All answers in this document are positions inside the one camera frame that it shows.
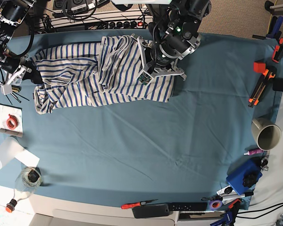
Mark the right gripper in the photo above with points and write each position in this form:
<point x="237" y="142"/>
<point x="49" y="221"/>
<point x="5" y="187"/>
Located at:
<point x="16" y="69"/>

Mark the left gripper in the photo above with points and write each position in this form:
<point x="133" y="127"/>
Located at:
<point x="155" y="63"/>

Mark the blue white striped T-shirt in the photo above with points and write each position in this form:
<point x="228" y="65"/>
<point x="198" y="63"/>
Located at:
<point x="94" y="74"/>

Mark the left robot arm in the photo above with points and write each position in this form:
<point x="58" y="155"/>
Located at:
<point x="175" y="36"/>

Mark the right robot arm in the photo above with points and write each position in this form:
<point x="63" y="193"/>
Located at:
<point x="12" y="14"/>

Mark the black zip ties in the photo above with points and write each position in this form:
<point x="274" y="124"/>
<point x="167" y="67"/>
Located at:
<point x="15" y="95"/>

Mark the red tape roll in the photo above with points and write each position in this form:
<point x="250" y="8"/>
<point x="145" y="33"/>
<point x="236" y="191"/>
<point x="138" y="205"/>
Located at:
<point x="12" y="122"/>

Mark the black power strip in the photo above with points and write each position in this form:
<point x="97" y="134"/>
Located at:
<point x="121" y="25"/>

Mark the blue table cloth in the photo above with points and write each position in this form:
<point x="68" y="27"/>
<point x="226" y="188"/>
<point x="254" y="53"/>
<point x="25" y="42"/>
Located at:
<point x="179" y="151"/>

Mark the clear glass bottle orange cap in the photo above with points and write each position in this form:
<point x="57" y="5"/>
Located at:
<point x="26" y="184"/>

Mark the small orange cube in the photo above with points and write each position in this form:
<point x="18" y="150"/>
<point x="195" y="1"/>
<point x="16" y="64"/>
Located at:
<point x="259" y="67"/>

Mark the orange black utility knife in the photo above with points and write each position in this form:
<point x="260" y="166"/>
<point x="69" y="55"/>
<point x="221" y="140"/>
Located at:
<point x="261" y="84"/>

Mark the pink white small tube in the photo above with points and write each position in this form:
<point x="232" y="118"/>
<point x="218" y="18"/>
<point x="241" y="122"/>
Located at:
<point x="254" y="151"/>

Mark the black square block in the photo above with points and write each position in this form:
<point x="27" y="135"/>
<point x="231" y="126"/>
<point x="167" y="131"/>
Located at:
<point x="278" y="84"/>

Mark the beige ceramic mug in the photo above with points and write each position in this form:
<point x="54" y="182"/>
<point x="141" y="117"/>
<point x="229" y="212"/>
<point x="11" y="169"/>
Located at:
<point x="266" y="134"/>

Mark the black smartphone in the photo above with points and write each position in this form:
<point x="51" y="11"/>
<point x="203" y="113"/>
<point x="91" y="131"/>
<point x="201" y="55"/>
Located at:
<point x="151" y="211"/>

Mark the blue clamp top right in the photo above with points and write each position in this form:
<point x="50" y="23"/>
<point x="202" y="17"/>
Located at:
<point x="273" y="29"/>

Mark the orange black clamp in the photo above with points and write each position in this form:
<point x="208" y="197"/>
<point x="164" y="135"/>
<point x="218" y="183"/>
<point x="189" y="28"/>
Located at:
<point x="278" y="51"/>

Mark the blue box with black knob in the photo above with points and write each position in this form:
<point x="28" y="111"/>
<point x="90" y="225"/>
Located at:
<point x="244" y="177"/>

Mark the black remote control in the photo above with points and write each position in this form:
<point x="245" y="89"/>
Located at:
<point x="187" y="206"/>

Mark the black marker pen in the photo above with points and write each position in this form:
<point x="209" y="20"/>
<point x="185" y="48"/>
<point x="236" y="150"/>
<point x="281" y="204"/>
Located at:
<point x="236" y="196"/>

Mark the purple tape roll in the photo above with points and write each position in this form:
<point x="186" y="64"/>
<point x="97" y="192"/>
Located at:
<point x="215" y="204"/>

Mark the blue black spring clamp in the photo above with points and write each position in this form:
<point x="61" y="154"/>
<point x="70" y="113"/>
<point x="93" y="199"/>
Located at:
<point x="230" y="215"/>

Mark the red handled screwdriver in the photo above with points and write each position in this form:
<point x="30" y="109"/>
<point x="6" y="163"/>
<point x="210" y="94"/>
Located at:
<point x="137" y="204"/>

